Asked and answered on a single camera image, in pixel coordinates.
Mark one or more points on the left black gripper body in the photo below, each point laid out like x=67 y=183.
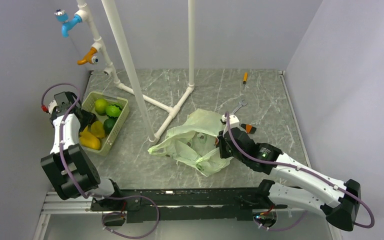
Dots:
x=85 y=121

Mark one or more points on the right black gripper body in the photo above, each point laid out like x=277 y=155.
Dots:
x=226 y=151

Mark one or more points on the yellow fake starfruit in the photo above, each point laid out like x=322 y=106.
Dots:
x=97 y=129

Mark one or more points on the light green plastic bag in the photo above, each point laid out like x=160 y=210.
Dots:
x=194 y=143

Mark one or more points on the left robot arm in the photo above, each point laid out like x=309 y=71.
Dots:
x=68 y=168

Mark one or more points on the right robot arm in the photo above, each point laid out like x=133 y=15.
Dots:
x=337 y=200

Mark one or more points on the yellow-green fake lime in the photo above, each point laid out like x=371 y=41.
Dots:
x=100 y=106

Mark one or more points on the yellow fake mango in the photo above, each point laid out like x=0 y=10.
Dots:
x=88 y=140

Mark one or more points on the dark green fake avocado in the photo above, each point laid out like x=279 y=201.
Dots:
x=108 y=125

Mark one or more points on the green fake watermelon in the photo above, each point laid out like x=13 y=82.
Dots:
x=113 y=111

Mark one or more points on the green plastic basket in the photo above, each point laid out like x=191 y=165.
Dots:
x=108 y=141

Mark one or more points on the black orange small tool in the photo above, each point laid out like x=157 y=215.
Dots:
x=248 y=128

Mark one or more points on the silver wrench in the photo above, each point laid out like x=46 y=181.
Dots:
x=241 y=103

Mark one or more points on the orange faucet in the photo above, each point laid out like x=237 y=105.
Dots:
x=89 y=58

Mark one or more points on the blue faucet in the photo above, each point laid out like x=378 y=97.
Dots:
x=66 y=23

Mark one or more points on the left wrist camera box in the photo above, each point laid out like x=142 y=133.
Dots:
x=61 y=102

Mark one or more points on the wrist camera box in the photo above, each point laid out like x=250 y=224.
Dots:
x=61 y=102
x=232 y=119

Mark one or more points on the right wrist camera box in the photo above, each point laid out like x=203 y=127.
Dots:
x=232 y=119

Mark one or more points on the orange handle screwdriver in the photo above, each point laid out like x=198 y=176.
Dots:
x=245 y=78

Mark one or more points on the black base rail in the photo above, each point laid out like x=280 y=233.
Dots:
x=140 y=205

